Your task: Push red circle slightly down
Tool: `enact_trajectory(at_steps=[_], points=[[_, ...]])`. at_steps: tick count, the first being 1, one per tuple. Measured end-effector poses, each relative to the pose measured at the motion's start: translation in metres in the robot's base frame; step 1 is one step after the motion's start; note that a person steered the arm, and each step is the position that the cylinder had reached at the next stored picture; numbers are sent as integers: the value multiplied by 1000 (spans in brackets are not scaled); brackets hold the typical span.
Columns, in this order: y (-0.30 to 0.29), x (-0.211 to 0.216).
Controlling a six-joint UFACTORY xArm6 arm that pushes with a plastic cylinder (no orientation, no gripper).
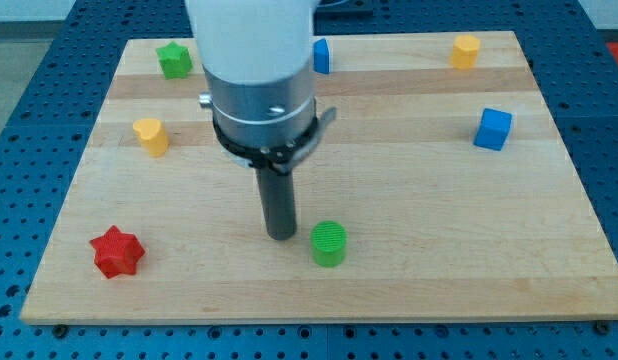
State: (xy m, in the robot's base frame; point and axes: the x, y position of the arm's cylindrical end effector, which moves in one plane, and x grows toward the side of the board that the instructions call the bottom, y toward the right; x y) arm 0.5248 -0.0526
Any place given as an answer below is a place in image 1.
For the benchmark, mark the green star block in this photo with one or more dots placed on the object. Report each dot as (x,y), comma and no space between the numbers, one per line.
(174,60)

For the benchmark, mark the yellow hexagon block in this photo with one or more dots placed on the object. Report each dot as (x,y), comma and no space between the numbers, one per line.
(465,51)

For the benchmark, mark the wooden board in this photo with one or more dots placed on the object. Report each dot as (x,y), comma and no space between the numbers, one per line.
(438,229)

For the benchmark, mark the blue pentagon block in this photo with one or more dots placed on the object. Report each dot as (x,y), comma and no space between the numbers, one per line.
(321,56)

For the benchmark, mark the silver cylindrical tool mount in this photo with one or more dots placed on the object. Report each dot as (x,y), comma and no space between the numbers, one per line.
(272,124)

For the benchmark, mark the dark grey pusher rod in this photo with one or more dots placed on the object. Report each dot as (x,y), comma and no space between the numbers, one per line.
(278,203)

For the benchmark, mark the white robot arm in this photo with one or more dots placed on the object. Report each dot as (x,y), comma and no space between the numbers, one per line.
(257,57)

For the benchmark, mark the blue cube block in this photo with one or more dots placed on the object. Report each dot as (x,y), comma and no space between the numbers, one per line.
(493,130)

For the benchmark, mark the red star block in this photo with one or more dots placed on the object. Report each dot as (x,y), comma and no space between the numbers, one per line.
(117,253)

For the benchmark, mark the yellow heart block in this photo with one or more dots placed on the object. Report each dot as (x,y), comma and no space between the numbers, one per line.
(151,135)

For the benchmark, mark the green cylinder block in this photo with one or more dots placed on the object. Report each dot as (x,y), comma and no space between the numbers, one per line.
(328,241)

